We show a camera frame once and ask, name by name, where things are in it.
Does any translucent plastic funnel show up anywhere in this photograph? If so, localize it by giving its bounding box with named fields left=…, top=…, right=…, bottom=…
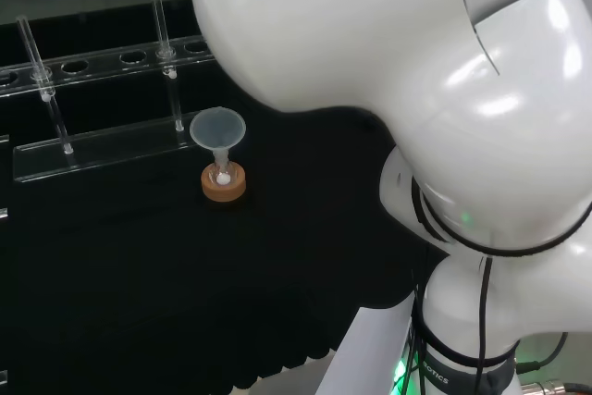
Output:
left=189, top=107, right=247, bottom=161

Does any clear acrylic funnel stand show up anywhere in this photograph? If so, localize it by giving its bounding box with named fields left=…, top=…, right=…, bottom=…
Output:
left=0, top=0, right=218, bottom=186

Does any small round-bottom glass flask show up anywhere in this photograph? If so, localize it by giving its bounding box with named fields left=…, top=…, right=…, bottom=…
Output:
left=208, top=150, right=237, bottom=191

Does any black cloth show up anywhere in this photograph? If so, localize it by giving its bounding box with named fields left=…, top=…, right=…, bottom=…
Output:
left=0, top=0, right=452, bottom=395

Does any cork ring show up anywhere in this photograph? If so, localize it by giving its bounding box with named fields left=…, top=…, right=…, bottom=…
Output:
left=201, top=164, right=247, bottom=204

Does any black cable bundle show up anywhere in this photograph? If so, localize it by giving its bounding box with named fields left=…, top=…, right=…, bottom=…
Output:
left=406, top=268, right=429, bottom=395

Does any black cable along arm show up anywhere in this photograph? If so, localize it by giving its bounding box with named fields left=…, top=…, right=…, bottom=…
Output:
left=475, top=253, right=494, bottom=395

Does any black cable with plug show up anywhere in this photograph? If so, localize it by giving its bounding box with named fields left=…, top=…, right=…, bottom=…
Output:
left=515, top=330, right=571, bottom=366

